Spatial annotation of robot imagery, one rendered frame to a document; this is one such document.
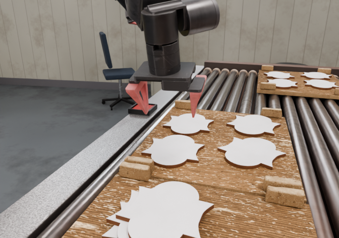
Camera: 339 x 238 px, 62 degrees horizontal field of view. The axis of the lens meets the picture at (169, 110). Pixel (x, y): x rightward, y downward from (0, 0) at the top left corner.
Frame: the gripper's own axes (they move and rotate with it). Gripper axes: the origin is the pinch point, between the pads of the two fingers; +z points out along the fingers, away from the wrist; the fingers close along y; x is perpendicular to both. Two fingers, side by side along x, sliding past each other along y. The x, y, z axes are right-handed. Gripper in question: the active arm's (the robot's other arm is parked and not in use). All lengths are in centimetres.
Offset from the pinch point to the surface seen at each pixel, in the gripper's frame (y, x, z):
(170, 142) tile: 1.9, -4.3, 12.1
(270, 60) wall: -46, -353, 146
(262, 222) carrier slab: -18.0, 16.3, 8.1
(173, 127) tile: 3.4, -12.9, 14.3
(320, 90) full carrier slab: -43, -65, 30
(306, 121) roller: -33, -33, 23
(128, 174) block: 6.0, 10.5, 7.9
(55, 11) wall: 276, -344, 68
